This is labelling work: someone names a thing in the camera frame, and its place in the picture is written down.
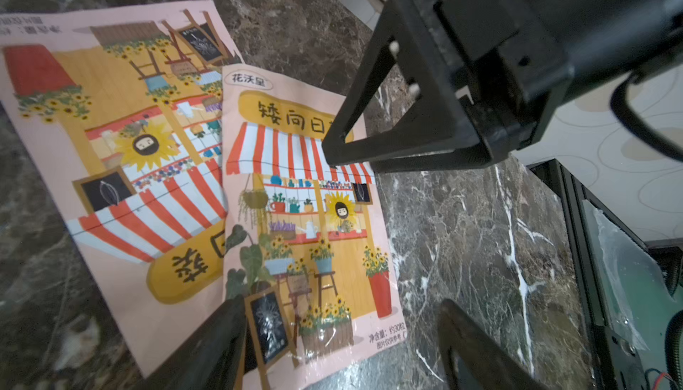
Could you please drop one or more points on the orange striped seed packet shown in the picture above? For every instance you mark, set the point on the orange striped seed packet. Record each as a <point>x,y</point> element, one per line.
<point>315,270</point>

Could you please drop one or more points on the black base frame front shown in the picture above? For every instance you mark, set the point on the black base frame front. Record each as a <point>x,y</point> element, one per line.
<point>630,290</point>

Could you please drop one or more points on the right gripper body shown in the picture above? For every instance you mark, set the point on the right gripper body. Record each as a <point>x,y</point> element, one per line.
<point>525,58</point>

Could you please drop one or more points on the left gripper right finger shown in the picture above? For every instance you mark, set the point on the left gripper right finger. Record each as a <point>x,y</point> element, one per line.
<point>459,336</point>

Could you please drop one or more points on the pink striped seed packet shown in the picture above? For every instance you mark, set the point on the pink striped seed packet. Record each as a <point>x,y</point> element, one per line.
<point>121,111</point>

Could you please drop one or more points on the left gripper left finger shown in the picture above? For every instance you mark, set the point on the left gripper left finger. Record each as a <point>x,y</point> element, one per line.
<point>210,357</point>

